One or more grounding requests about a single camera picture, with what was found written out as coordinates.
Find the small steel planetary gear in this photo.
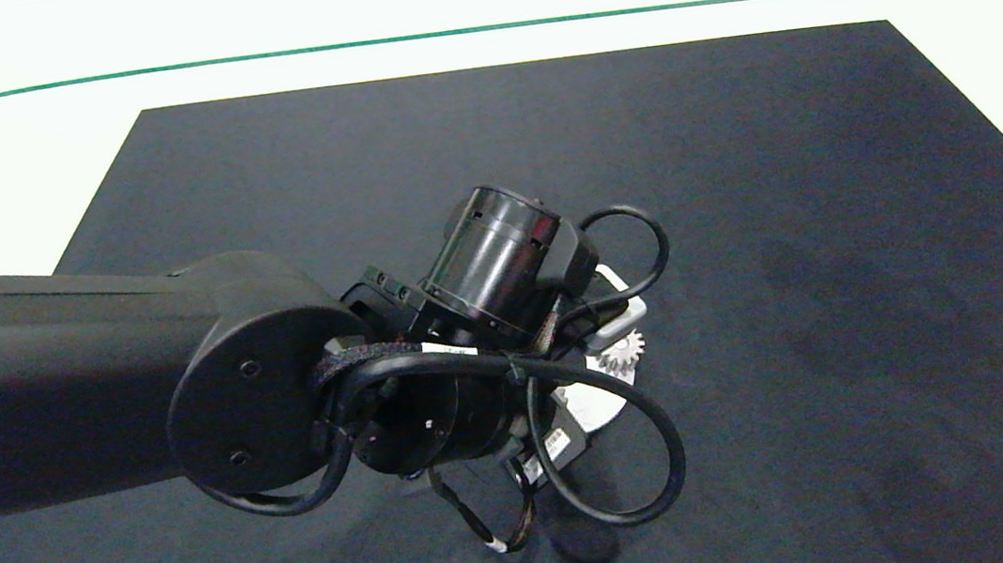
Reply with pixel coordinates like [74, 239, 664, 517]
[595, 328, 650, 380]

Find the thin cable with white tag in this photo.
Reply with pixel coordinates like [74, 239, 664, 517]
[429, 456, 542, 561]

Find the long black cable loop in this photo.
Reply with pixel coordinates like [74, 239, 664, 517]
[312, 324, 693, 561]

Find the dark rectangular table mat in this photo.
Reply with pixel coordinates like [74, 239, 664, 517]
[0, 6, 1003, 563]

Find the silver boxy wrist camera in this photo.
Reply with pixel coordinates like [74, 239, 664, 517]
[570, 258, 651, 354]

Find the black camera cable loop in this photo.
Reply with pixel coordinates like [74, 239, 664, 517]
[541, 199, 679, 328]

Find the round white pin plate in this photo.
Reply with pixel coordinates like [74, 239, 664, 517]
[554, 356, 649, 436]

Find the black elbow cable loop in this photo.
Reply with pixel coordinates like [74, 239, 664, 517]
[188, 412, 363, 527]

